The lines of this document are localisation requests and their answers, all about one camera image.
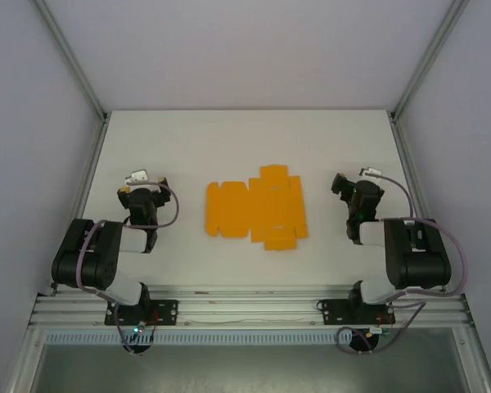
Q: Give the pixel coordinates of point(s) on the aluminium mounting rail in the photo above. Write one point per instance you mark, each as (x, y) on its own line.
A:
(249, 305)

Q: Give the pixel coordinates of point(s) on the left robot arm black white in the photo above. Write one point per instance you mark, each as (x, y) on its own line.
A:
(106, 254)

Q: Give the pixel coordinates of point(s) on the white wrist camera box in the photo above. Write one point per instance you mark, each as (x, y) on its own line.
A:
(371, 171)
(138, 176)

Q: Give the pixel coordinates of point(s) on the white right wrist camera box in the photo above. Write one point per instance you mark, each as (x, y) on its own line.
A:
(371, 171)

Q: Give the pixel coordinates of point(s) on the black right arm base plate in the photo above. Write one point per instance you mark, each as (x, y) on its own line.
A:
(331, 311)

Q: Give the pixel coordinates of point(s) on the aluminium table side rail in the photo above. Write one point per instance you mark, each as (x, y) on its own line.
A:
(411, 163)
(88, 184)

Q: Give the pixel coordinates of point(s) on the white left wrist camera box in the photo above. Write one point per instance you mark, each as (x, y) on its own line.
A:
(138, 176)

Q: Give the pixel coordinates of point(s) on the orange paper box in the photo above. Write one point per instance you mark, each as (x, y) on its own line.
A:
(253, 204)

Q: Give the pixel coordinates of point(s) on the aluminium frame post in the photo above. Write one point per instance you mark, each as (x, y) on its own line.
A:
(71, 61)
(429, 61)

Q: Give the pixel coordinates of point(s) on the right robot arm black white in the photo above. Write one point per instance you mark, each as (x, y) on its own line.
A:
(417, 262)

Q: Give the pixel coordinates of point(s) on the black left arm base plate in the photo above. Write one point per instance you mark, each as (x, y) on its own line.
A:
(168, 311)

